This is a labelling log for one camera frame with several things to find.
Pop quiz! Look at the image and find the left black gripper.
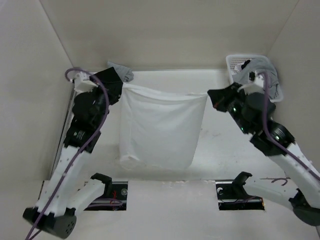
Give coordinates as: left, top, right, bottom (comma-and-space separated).
88, 78, 124, 127

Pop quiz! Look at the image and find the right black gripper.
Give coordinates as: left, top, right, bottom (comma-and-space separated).
207, 81, 252, 134

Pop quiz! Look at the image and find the white tank top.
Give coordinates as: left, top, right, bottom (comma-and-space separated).
119, 84, 208, 170

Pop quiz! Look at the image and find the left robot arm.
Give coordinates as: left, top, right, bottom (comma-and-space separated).
23, 67, 123, 240

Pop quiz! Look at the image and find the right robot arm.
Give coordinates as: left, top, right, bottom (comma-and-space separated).
207, 83, 320, 227

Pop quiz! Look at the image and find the folded grey tank top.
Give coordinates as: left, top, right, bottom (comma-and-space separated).
107, 61, 134, 83

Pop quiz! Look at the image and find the grey tank top in basket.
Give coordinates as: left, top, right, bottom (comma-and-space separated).
233, 58, 279, 100

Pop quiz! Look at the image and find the white plastic laundry basket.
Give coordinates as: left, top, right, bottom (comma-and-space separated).
225, 53, 284, 103

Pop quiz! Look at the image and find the black garment in basket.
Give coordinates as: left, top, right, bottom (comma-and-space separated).
240, 59, 251, 70

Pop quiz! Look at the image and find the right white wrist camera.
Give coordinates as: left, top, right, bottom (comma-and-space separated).
237, 71, 265, 92

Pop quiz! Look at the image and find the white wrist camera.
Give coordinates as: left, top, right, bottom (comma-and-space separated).
72, 72, 98, 94
237, 71, 265, 92

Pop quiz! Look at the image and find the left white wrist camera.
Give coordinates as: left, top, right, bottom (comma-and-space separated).
72, 72, 98, 94

